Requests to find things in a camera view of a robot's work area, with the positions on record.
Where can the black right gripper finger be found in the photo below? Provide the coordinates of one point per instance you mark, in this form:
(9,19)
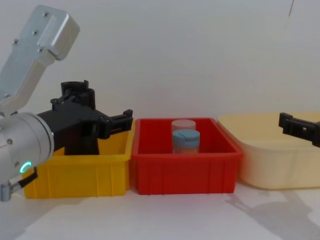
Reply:
(300,128)

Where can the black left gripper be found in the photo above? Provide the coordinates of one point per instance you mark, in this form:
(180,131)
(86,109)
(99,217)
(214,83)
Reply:
(70,120)

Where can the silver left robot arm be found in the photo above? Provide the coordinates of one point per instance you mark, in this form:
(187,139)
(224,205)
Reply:
(22,140)

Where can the cream plastic bin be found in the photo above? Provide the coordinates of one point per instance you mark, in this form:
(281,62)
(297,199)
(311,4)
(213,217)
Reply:
(275,162)

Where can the yellow plastic bin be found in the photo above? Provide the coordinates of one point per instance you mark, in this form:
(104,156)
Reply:
(75,175)

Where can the clear jar with white lid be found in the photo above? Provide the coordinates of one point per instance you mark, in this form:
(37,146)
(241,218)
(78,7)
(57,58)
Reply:
(183,124)

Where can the blue-lidded toothpick jar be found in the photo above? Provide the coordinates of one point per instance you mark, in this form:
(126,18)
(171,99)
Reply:
(186,141)

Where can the red plastic bin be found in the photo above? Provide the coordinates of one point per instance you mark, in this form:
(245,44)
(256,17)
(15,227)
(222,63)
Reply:
(185,172)

